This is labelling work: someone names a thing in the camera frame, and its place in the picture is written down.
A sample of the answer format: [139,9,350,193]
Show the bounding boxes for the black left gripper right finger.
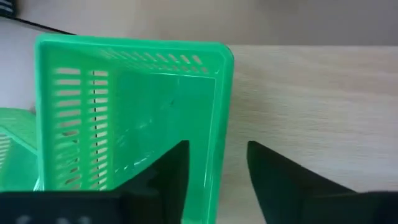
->
[247,140,358,224]

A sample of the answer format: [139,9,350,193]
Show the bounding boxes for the black slotted plastic basket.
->
[0,0,18,17]

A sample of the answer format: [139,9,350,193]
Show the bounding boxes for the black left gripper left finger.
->
[119,139,190,224]

